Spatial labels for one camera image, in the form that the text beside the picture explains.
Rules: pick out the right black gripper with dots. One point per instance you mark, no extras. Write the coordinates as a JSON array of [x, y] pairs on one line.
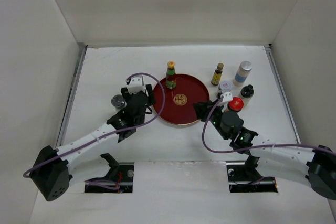
[[203, 108]]

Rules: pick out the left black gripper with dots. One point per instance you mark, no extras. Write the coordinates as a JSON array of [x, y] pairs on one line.
[[150, 96]]

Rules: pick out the green label sauce bottle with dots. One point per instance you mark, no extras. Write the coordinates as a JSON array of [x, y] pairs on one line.
[[170, 75]]

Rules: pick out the small yellow label bottle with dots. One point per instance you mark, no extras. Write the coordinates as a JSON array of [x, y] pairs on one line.
[[217, 74]]

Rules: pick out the white lid spice jar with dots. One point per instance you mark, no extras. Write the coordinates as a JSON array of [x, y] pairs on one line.
[[224, 86]]

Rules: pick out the red lid sauce jar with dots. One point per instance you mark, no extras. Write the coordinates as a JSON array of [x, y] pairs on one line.
[[236, 105]]

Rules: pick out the salt grinder clear lid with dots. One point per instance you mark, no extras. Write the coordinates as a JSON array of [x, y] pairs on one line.
[[118, 102]]

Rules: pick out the black cap round bottle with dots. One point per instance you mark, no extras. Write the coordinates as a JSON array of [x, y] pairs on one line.
[[246, 94]]

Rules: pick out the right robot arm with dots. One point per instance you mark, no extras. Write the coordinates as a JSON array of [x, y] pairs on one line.
[[313, 166]]

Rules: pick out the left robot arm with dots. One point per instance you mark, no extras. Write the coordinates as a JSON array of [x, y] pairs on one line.
[[89, 159]]

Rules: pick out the red round tray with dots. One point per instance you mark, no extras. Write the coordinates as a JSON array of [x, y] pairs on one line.
[[176, 107]]

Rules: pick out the tall blue label shaker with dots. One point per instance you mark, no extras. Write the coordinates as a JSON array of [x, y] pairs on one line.
[[242, 73]]

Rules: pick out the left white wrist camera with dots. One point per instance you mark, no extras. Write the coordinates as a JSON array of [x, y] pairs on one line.
[[135, 84]]

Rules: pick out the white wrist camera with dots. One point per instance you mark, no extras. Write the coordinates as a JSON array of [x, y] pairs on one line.
[[224, 97], [135, 84]]

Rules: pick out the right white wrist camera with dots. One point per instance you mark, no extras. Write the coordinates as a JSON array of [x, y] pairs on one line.
[[224, 97]]

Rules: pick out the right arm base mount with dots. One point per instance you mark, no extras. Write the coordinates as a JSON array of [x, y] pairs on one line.
[[243, 178]]

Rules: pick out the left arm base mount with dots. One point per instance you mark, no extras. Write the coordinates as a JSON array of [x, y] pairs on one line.
[[117, 180]]

